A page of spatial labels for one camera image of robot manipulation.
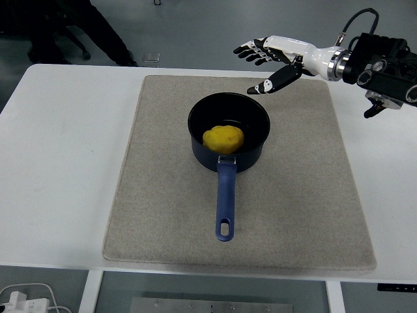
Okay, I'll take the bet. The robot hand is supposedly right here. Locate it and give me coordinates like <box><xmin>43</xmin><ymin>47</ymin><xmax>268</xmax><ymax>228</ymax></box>
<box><xmin>233</xmin><ymin>35</ymin><xmax>339</xmax><ymax>96</ymax></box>

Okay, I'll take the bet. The yellow potato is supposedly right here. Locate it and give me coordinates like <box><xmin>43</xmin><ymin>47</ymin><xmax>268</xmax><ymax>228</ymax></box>
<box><xmin>202</xmin><ymin>125</ymin><xmax>245</xmax><ymax>155</ymax></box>

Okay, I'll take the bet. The beige fabric mat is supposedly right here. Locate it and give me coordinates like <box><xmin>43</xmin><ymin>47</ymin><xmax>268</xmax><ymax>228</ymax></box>
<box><xmin>102</xmin><ymin>74</ymin><xmax>377</xmax><ymax>271</ymax></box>

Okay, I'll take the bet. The person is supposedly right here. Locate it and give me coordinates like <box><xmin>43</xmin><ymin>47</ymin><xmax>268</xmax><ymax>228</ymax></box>
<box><xmin>0</xmin><ymin>0</ymin><xmax>139</xmax><ymax>68</ymax></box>

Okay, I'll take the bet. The white table leg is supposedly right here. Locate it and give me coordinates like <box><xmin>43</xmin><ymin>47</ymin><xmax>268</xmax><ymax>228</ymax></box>
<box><xmin>78</xmin><ymin>269</ymin><xmax>105</xmax><ymax>313</ymax></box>
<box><xmin>325</xmin><ymin>280</ymin><xmax>347</xmax><ymax>313</ymax></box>

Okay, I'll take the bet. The black table control panel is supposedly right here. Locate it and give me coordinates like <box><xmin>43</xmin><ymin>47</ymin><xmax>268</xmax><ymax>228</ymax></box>
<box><xmin>377</xmin><ymin>283</ymin><xmax>417</xmax><ymax>293</ymax></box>

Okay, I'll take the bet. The grey metal plate with screws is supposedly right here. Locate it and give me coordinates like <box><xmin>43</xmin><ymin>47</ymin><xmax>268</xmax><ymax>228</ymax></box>
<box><xmin>130</xmin><ymin>297</ymin><xmax>296</xmax><ymax>313</ymax></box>

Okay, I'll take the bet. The white power strip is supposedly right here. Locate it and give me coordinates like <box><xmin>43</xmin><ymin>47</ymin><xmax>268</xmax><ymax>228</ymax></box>
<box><xmin>0</xmin><ymin>291</ymin><xmax>50</xmax><ymax>313</ymax></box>

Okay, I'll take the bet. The blue pot with handle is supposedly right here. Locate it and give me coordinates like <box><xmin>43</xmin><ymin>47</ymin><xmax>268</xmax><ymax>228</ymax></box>
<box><xmin>186</xmin><ymin>92</ymin><xmax>271</xmax><ymax>243</ymax></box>

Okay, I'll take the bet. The white power cable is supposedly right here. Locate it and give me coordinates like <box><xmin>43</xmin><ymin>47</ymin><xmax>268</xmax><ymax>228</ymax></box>
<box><xmin>0</xmin><ymin>282</ymin><xmax>71</xmax><ymax>313</ymax></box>

